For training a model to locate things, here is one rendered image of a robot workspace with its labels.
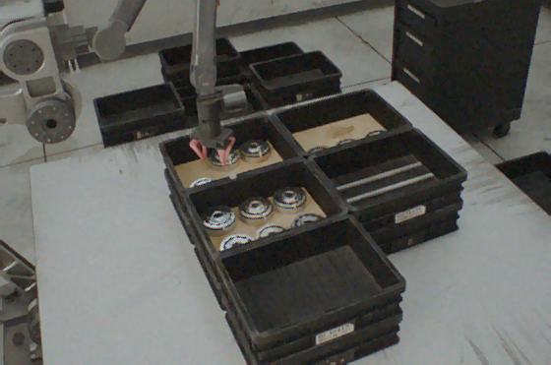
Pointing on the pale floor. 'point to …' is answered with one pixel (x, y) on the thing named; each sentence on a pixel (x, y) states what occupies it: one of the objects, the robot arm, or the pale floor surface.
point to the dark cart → (466, 46)
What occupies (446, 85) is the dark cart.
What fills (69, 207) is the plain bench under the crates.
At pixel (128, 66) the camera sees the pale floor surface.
